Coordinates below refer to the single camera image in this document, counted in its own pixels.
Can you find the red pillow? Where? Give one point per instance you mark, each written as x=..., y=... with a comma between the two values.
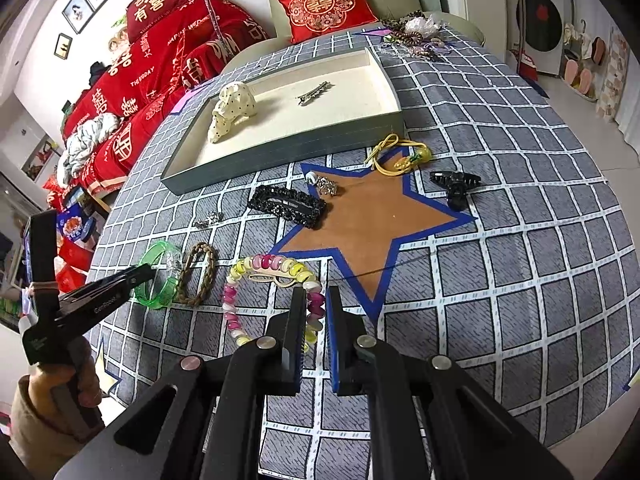
x=160, y=0

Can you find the red plastic bags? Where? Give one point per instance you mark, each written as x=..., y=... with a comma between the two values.
x=72, y=260

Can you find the purple paper sheet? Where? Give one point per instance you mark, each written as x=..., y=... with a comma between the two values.
x=182, y=100

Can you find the pile of assorted jewelry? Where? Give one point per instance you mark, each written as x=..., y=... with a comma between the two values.
x=415, y=35

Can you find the grey white twisted cloth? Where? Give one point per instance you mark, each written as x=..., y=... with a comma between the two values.
x=85, y=145

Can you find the beige hair clip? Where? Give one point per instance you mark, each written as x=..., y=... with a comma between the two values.
x=280, y=282

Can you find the red broom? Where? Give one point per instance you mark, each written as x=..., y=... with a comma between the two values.
x=522, y=55

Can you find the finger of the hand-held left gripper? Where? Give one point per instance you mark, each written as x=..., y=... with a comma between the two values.
x=120, y=277
x=127, y=292

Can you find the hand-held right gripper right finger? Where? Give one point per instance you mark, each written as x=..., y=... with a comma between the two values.
x=333, y=350

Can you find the red quilt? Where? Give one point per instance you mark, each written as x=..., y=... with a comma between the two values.
x=150, y=80

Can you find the medium picture frame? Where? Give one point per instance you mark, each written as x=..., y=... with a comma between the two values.
x=77, y=10

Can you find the brown star mat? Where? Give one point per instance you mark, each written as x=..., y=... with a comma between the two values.
x=370, y=220

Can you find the person's left hand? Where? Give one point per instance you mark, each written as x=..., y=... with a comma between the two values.
x=75, y=377

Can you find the grey checked tablecloth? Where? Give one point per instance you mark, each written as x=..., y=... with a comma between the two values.
x=525, y=285

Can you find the black beaded hair clip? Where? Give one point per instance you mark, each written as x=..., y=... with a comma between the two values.
x=285, y=205

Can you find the dark cloth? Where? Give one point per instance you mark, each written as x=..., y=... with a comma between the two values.
x=97, y=74

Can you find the black claw clip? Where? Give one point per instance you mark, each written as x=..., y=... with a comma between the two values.
x=457, y=185

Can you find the red embroidered cushion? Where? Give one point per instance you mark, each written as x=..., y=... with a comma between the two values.
x=320, y=5

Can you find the white polka dot scrunchie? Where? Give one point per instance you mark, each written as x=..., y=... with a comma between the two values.
x=232, y=105

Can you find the pink slippers rack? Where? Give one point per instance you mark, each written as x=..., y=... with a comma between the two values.
x=585, y=70

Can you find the grey jewelry tray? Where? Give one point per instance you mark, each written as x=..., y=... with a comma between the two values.
x=280, y=125

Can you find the picture frame with red print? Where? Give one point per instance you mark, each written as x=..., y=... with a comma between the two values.
x=40, y=155

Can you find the blue gift box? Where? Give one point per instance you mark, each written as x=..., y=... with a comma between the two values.
x=75, y=225

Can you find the silver hair clip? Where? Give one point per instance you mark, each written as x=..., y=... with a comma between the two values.
x=312, y=94

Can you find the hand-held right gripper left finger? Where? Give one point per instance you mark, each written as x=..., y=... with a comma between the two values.
x=299, y=340

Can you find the green plastic bangle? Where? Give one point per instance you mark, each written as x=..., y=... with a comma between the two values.
x=160, y=295

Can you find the white washing machine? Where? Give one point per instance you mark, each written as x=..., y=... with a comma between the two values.
x=545, y=15

